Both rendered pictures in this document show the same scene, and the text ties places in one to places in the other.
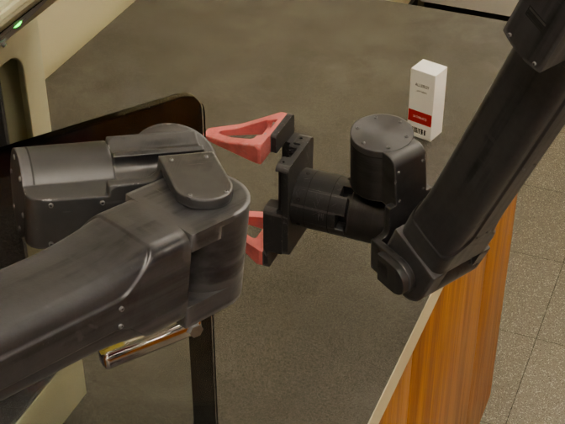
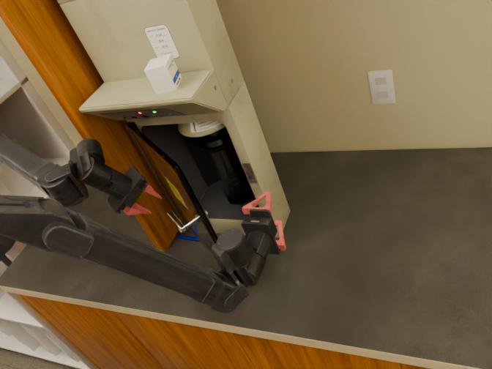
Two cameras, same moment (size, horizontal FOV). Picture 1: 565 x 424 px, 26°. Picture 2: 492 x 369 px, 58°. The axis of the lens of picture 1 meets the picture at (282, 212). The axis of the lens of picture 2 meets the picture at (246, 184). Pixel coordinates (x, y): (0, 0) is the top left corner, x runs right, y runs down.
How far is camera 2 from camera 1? 134 cm
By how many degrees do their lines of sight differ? 77
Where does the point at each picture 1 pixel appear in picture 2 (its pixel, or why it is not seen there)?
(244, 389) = (287, 285)
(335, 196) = not seen: hidden behind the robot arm
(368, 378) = (299, 329)
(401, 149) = (217, 247)
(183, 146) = (85, 168)
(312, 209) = not seen: hidden behind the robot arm
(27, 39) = (225, 118)
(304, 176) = (253, 233)
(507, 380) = not seen: outside the picture
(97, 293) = (25, 173)
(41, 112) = (239, 143)
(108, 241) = (38, 168)
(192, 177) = (56, 172)
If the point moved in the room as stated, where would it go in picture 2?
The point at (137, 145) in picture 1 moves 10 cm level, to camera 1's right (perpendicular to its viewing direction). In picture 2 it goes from (86, 158) to (73, 188)
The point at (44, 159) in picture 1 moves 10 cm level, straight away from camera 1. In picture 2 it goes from (80, 145) to (121, 128)
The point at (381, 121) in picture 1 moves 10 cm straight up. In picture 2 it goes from (236, 236) to (219, 200)
